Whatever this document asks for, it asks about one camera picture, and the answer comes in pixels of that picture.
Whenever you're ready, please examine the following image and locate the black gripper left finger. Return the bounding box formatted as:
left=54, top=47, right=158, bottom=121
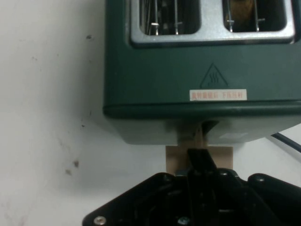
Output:
left=82, top=148, right=200, bottom=226

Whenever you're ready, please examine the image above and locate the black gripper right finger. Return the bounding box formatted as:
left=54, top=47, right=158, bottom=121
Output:
left=198, top=148, right=301, bottom=226

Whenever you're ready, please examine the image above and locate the cardboard-covered toaster lever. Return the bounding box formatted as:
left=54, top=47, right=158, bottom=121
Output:
left=165, top=122, right=234, bottom=176

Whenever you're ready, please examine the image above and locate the white label with red print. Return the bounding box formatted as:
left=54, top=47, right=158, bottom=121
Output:
left=190, top=89, right=247, bottom=101

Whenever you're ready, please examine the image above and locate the dark green two-slot toaster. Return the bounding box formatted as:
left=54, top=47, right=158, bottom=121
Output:
left=102, top=0, right=301, bottom=145

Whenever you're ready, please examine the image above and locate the brown toast slice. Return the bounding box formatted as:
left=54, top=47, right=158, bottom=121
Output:
left=226, top=0, right=257, bottom=32

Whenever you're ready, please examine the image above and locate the black cable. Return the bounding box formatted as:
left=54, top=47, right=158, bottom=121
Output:
left=270, top=132, right=301, bottom=153

